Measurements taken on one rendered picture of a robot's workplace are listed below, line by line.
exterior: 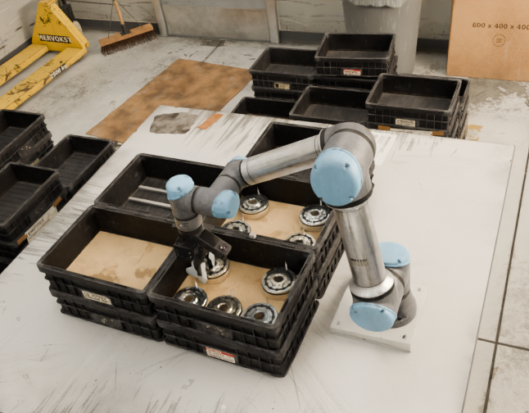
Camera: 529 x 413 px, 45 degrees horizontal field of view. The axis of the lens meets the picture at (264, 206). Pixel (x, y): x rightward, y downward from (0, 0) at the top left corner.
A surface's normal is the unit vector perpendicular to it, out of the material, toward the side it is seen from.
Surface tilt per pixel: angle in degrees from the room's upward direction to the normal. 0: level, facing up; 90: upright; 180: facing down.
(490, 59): 72
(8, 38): 90
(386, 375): 0
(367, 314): 94
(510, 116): 0
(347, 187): 80
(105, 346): 0
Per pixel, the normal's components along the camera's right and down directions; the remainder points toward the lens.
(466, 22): -0.39, 0.44
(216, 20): -0.38, 0.63
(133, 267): -0.13, -0.76
